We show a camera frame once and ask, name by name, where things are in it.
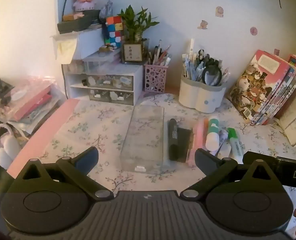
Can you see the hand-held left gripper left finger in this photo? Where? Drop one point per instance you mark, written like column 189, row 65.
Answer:
column 86, row 160

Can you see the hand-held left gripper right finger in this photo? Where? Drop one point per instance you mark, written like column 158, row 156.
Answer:
column 205, row 161

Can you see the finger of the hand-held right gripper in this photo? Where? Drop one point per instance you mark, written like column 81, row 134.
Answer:
column 265, row 157

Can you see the white green glue stick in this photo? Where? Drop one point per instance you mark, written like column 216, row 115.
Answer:
column 212, row 137

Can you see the pink highlighter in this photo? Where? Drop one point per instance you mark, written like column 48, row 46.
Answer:
column 196, row 137

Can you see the dark pencil lead case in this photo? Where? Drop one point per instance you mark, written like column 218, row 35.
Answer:
column 185, row 142

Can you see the white patterned pen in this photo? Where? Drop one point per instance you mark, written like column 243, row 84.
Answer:
column 222, row 137

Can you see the orange highlighter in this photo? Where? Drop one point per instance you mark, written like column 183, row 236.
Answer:
column 205, row 127

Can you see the green highlighter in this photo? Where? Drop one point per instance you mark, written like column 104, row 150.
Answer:
column 235, row 140

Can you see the black marker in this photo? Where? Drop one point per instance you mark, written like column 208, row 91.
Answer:
column 173, row 140

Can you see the clear plastic drawer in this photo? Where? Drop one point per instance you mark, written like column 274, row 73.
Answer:
column 143, row 140

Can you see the open book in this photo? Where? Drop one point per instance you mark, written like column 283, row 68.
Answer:
column 295, row 125

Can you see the pink desk mat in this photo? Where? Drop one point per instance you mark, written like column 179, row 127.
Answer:
column 50, row 130

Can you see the white flower-shaped pen holder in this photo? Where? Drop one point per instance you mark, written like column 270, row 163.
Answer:
column 200, row 97

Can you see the row of illustrated comic books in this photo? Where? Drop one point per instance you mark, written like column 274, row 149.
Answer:
column 255, row 90

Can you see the pink box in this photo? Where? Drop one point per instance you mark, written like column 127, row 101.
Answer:
column 33, row 102

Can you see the white fluffy earmuffs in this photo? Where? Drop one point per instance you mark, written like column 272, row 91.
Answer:
column 5, row 147

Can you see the black magnifying glass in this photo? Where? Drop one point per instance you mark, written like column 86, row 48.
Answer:
column 212, row 76

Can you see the white drawer organizer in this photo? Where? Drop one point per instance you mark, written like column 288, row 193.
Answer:
column 138, row 80

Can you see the pink perforated pen holder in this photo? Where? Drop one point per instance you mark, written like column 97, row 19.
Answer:
column 156, row 78

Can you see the clear storage box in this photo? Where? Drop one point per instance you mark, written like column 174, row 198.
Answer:
column 100, row 63

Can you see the bunch of blue white pens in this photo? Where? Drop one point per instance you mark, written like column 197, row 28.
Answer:
column 192, row 62

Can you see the pale yellow paper sheet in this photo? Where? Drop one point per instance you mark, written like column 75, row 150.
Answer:
column 64, row 48

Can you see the bunch of pens and pencils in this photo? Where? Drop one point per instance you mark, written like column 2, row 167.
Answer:
column 160, row 55

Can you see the glass vase with label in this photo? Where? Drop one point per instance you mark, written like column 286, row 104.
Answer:
column 133, row 52

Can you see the white storage box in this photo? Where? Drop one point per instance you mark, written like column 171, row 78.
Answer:
column 88, row 42

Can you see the colourful cube puzzle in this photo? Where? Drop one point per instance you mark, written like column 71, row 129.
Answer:
column 113, row 30

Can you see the dark green box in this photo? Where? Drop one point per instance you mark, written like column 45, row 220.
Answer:
column 75, row 22

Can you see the green bamboo plant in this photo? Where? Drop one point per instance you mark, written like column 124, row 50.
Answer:
column 135, row 22

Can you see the grey plush pendant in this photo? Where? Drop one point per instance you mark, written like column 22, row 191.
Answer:
column 106, row 10

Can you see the round pink wall sticker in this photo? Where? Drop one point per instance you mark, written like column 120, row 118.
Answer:
column 254, row 30

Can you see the cartoon wall sticker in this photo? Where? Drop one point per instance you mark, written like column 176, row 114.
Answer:
column 202, row 24
column 220, row 11

